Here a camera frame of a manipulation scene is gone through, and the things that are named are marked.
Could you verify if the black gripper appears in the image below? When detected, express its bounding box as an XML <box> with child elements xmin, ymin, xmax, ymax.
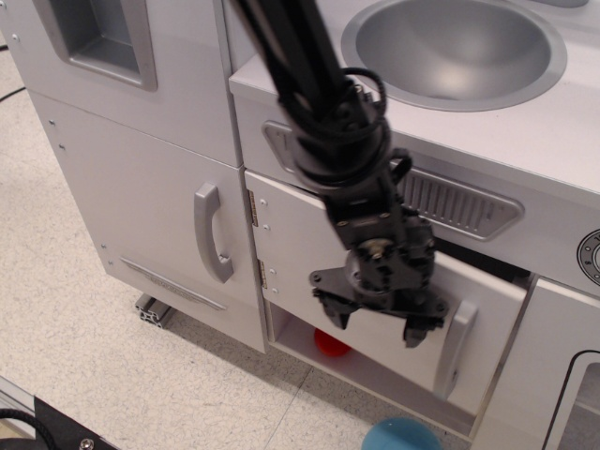
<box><xmin>308</xmin><ymin>252</ymin><xmax>449</xmax><ymax>349</ymax></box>

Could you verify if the white cabinet door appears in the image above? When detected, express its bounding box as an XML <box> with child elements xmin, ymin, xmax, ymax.
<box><xmin>244</xmin><ymin>170</ymin><xmax>530</xmax><ymax>417</ymax></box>

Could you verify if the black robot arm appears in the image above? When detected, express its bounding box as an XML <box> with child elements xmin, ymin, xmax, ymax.
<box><xmin>233</xmin><ymin>1</ymin><xmax>448</xmax><ymax>348</ymax></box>

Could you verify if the white toy kitchen cabinet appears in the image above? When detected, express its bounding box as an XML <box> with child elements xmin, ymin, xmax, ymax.
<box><xmin>1</xmin><ymin>1</ymin><xmax>599</xmax><ymax>449</ymax></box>

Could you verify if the red toy tomato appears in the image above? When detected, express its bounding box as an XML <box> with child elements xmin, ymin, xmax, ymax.
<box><xmin>313</xmin><ymin>328</ymin><xmax>352</xmax><ymax>357</ymax></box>

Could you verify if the blue ball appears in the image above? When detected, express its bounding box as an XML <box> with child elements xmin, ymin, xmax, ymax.
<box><xmin>361</xmin><ymin>417</ymin><xmax>443</xmax><ymax>450</ymax></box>

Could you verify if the grey vent panel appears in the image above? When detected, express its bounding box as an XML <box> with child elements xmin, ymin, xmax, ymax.
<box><xmin>261</xmin><ymin>120</ymin><xmax>525</xmax><ymax>241</ymax></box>

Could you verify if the black round dial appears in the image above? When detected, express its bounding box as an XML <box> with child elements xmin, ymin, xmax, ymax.
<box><xmin>577</xmin><ymin>230</ymin><xmax>600</xmax><ymax>285</ymax></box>

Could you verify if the aluminium extrusion foot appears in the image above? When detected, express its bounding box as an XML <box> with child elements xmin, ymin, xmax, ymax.
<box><xmin>135</xmin><ymin>293</ymin><xmax>174</xmax><ymax>328</ymax></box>

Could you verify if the silver fridge emblem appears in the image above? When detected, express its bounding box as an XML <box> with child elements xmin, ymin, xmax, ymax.
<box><xmin>120</xmin><ymin>257</ymin><xmax>228</xmax><ymax>311</ymax></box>

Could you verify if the silver round sink bowl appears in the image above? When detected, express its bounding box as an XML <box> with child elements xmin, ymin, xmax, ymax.
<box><xmin>341</xmin><ymin>1</ymin><xmax>567</xmax><ymax>112</ymax></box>

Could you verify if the grey recessed dispenser panel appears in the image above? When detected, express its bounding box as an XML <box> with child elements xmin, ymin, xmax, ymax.
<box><xmin>33</xmin><ymin>1</ymin><xmax>158</xmax><ymax>92</ymax></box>

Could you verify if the grey cabinet door handle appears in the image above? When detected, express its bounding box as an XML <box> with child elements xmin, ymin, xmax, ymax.
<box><xmin>432</xmin><ymin>301</ymin><xmax>478</xmax><ymax>400</ymax></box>

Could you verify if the grey fridge door handle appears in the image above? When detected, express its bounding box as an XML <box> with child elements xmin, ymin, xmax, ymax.
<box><xmin>193</xmin><ymin>183</ymin><xmax>233</xmax><ymax>284</ymax></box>

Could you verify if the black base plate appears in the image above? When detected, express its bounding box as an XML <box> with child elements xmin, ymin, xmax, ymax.
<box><xmin>34</xmin><ymin>397</ymin><xmax>117</xmax><ymax>450</ymax></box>

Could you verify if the black cable on floor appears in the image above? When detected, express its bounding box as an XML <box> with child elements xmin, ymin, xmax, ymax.
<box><xmin>0</xmin><ymin>403</ymin><xmax>53</xmax><ymax>450</ymax></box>

